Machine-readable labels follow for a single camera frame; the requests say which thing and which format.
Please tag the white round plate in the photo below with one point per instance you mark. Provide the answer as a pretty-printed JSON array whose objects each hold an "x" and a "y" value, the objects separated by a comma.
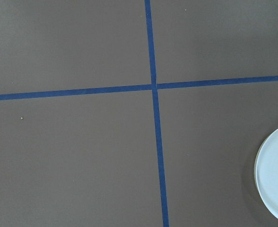
[{"x": 266, "y": 172}]

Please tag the long blue tape strip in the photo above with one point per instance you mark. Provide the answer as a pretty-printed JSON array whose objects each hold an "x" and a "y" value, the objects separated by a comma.
[{"x": 156, "y": 113}]

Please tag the crosswise blue tape strip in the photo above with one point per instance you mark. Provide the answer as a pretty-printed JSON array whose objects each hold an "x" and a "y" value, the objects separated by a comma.
[{"x": 131, "y": 88}]

